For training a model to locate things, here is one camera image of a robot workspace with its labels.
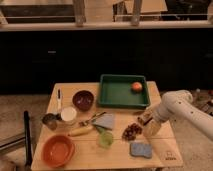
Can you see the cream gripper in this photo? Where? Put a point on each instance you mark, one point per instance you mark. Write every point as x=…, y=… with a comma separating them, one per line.
x=152, y=127

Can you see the white eraser with black sleeve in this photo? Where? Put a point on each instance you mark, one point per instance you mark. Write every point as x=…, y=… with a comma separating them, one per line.
x=145, y=117

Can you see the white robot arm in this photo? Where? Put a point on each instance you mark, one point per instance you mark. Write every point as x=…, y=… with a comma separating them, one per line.
x=179, y=103

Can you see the green plastic cup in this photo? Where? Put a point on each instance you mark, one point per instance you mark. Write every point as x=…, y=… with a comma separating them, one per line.
x=105, y=139

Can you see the white plastic cup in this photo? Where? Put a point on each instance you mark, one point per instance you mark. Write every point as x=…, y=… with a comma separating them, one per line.
x=69, y=115

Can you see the metal measuring cup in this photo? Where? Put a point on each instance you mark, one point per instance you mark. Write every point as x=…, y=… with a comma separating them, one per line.
x=50, y=120

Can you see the bunch of red grapes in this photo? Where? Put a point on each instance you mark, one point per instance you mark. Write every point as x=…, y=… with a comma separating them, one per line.
x=131, y=132

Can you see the blue sponge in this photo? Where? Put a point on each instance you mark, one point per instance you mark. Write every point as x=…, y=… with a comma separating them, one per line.
x=138, y=149

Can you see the orange fruit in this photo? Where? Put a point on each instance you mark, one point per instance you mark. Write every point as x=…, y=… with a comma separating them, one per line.
x=136, y=87

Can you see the blue grey cloth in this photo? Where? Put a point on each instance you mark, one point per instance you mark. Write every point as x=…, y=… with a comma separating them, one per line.
x=106, y=121

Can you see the green plastic tray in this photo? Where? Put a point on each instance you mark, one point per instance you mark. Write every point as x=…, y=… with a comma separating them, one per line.
x=115, y=91

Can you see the dark purple bowl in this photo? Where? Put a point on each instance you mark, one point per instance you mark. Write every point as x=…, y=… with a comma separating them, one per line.
x=83, y=100

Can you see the orange plastic bowl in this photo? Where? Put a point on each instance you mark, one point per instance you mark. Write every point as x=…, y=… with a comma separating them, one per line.
x=57, y=151

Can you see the black chair frame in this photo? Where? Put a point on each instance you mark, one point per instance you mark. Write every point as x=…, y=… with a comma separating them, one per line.
x=23, y=138

